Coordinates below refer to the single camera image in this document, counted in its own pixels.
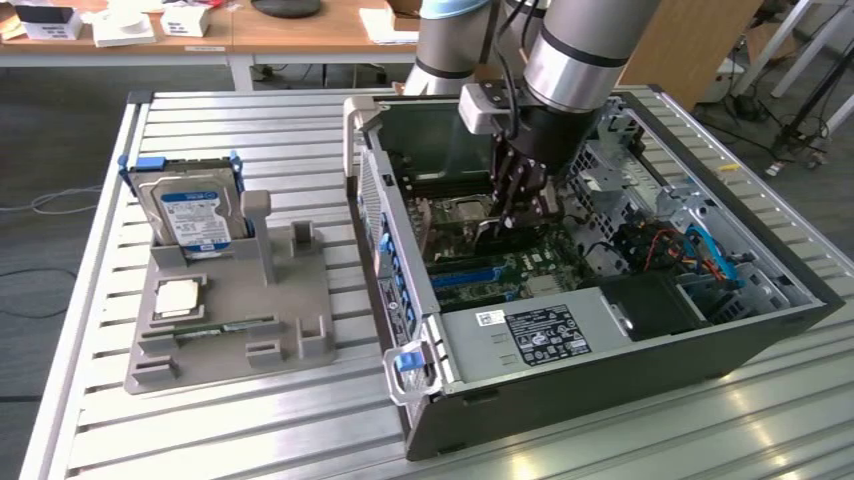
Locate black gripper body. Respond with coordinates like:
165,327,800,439
498,102,599,176

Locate metal CPU socket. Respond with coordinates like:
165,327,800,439
436,194,498,224

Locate perforated metal disk bay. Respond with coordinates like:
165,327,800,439
564,112,675,241

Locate green motherboard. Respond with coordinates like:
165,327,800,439
398,167,601,311

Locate long PCIe expansion slot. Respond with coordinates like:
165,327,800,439
429,264,512,281

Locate black drive connector block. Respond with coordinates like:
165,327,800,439
611,222,668,274

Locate small white device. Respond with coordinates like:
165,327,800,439
711,57,739,104

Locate wooden cabinet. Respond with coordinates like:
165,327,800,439
616,0,765,109

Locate grey power supply unit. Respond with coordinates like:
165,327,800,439
436,287,635,386

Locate white paper stack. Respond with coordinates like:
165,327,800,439
357,7,422,47

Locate blue case latch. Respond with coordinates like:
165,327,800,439
390,351,425,375

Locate black tripod stand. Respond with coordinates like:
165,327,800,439
769,0,854,169

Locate black open PC case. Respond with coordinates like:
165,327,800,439
340,92,847,464

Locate wooden desk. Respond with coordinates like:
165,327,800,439
229,0,605,94
0,0,234,69

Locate black round object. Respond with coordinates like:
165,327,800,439
249,0,322,19

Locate hard disk in blue caddy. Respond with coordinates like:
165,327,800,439
115,149,249,261

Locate loose green RAM stick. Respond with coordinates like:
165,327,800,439
170,322,262,340

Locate loose silver CPU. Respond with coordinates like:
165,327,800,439
150,279,201,319

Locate grey plastic parts rack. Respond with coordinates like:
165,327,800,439
121,189,341,397

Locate white box with blue print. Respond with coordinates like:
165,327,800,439
158,2,214,39

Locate white round device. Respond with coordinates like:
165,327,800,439
90,0,158,49

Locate white box with black lid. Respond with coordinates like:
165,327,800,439
11,3,86,41

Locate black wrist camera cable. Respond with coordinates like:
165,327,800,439
489,0,534,142

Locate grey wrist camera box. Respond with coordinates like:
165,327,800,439
457,82,521,135

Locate red drive wire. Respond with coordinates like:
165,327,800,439
636,227,692,274

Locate blue SATA wire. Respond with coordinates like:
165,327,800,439
683,223,745,291

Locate white metal frame legs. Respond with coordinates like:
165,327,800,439
729,0,854,129

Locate grey case handle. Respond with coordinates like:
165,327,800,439
381,338,442,405

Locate white floor cable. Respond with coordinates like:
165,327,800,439
0,183,106,217

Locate black floor cable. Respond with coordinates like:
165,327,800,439
0,268,75,319

